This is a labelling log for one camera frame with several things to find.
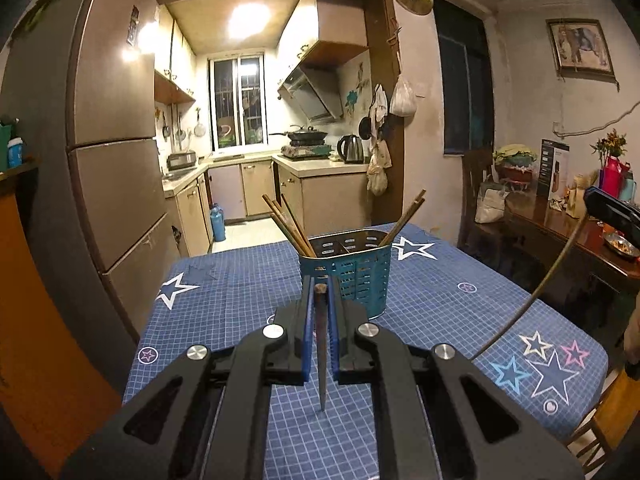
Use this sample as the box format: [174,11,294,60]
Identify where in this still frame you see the ceiling light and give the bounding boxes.
[227,2,271,41]

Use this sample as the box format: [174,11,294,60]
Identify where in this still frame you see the flower bunch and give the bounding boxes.
[590,129,628,158]

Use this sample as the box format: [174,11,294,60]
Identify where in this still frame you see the white cloth bag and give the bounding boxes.
[370,84,390,126]

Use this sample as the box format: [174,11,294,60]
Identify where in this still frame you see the blue checked star tablecloth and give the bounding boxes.
[122,222,610,480]

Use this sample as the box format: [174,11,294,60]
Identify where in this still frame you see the dark wooden chair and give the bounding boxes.
[457,149,501,251]

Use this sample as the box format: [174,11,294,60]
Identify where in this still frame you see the kitchen base cabinets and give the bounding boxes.
[162,155,373,258]

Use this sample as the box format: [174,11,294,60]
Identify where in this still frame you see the green bottle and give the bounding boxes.
[0,117,16,171]

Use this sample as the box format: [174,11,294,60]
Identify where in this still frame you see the wall cabinet above hood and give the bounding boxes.
[277,0,371,66]

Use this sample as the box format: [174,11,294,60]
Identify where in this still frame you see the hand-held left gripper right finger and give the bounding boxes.
[327,276,586,480]

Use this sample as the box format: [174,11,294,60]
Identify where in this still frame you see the black wok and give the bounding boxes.
[270,125,330,143]

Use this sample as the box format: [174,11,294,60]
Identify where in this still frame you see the blue gas cylinder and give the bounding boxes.
[209,203,227,242]

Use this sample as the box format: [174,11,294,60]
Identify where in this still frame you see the silver countertop appliance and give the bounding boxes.
[166,150,197,171]

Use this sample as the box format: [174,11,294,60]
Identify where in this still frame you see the black product box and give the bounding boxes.
[536,138,571,200]

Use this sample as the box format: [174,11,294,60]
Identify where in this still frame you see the bunch of chopsticks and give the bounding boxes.
[262,189,427,259]

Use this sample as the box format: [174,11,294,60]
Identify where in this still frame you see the electric kettle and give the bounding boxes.
[336,134,366,164]

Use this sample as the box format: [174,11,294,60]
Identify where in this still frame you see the dark window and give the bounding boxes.
[432,0,496,157]

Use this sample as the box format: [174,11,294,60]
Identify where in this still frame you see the cream container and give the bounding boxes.
[567,175,596,216]

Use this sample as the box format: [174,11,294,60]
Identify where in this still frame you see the bowl with food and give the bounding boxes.
[602,232,640,262]

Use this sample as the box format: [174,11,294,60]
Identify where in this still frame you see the basket with cloth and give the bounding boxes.
[492,144,538,183]

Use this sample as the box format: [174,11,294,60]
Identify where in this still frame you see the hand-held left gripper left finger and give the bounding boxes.
[60,276,316,480]

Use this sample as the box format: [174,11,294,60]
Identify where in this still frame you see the framed elephant picture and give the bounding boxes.
[546,18,616,78]

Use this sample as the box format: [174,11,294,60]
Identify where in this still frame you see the teal utensil holder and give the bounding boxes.
[298,228,393,320]

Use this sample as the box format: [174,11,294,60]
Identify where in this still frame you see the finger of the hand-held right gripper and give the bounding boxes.
[584,186,640,241]

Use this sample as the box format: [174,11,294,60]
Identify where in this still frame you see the kitchen window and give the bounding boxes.
[207,52,266,153]

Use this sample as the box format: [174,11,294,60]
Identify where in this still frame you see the gas stove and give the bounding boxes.
[280,142,333,160]

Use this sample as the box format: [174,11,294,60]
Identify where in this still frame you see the grey refrigerator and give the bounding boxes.
[0,0,176,396]

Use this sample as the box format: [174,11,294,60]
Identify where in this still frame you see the wooden chopstick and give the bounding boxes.
[469,212,590,362]
[312,282,331,411]

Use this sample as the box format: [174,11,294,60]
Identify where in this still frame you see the beige hanging bag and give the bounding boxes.
[366,139,392,197]

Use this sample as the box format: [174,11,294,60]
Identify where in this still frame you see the dark wooden sideboard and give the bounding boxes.
[470,190,640,331]

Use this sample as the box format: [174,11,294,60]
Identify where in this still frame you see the light wooden chair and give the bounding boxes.
[565,365,640,476]

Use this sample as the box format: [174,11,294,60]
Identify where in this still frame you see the orange wooden cabinet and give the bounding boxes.
[0,160,123,476]

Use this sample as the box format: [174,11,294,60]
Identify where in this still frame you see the white plastic bag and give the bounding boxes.
[389,74,418,117]

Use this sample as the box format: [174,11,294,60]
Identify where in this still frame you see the red thermos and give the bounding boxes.
[599,156,632,201]

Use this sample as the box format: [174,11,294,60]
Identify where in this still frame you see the range hood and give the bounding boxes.
[277,67,346,123]

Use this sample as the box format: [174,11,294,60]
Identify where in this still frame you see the cream wall cabinet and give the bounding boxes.
[154,5,197,106]

